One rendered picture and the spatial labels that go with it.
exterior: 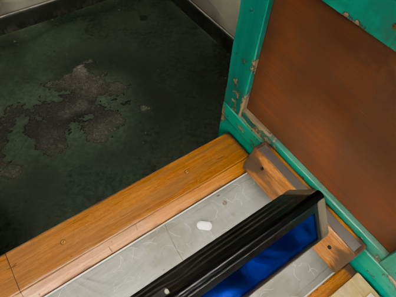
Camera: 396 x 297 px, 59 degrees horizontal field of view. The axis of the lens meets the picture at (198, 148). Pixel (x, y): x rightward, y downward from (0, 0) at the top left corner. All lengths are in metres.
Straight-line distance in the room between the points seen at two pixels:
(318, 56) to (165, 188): 0.44
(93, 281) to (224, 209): 0.32
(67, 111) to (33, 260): 1.33
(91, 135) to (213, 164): 1.14
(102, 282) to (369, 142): 0.58
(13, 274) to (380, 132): 0.72
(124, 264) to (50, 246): 0.16
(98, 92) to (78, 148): 0.40
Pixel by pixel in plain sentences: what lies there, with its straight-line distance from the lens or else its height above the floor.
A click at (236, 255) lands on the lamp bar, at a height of 1.11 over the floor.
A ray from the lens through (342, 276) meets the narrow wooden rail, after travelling 0.83.
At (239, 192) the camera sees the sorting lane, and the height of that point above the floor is 0.74.
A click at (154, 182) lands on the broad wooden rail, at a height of 0.76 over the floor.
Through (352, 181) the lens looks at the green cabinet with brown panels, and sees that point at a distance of 0.71.
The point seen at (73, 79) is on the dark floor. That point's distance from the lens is 2.21.
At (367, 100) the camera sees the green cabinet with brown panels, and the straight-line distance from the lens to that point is 0.60.
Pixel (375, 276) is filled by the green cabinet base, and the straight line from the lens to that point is 0.82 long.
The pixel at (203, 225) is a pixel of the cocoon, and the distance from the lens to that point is 0.80.
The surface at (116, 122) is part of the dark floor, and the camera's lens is 1.94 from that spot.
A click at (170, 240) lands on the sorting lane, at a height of 0.74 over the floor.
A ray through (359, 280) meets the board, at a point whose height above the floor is 0.78.
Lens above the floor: 1.50
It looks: 55 degrees down
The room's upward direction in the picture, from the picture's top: 5 degrees clockwise
